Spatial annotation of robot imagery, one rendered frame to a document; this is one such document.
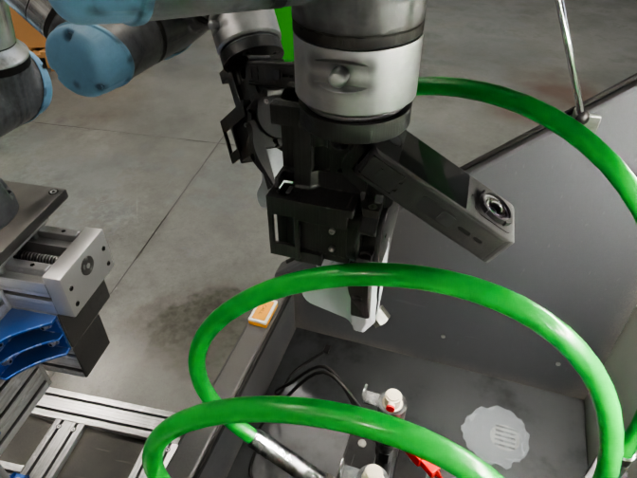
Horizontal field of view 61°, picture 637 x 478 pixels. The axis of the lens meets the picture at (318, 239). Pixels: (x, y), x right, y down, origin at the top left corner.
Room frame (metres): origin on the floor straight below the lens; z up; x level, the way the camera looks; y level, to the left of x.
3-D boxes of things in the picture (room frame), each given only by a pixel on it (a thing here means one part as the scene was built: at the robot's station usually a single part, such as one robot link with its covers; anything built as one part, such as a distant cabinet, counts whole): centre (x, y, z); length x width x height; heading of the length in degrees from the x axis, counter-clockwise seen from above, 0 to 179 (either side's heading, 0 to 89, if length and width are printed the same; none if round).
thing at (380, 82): (0.31, -0.02, 1.47); 0.08 x 0.08 x 0.05
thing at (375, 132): (0.32, -0.02, 1.39); 0.09 x 0.08 x 0.12; 72
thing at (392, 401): (0.30, -0.07, 1.14); 0.02 x 0.02 x 0.03
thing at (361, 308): (0.29, -0.03, 1.32); 0.05 x 0.02 x 0.09; 162
